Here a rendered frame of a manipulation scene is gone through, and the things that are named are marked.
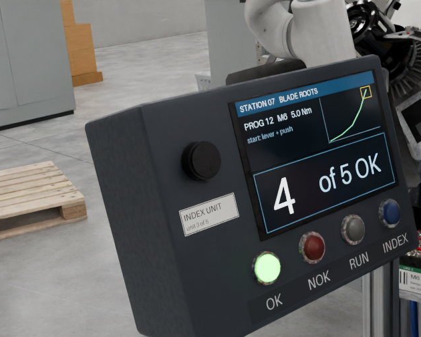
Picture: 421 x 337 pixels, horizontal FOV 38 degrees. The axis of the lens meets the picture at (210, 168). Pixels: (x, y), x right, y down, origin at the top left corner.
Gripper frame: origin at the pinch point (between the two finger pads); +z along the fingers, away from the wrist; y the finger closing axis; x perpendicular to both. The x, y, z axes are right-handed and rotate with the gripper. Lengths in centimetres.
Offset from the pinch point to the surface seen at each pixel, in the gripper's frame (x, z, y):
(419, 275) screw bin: 10.3, 11.8, -18.7
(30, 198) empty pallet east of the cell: -3, 94, 281
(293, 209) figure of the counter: 45, -31, -37
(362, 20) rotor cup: -22.2, -17.5, 11.4
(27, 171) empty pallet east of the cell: -23, 102, 344
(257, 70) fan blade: -11.8, -9.4, 35.8
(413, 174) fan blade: -6.5, 5.5, -7.3
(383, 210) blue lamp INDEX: 36, -25, -39
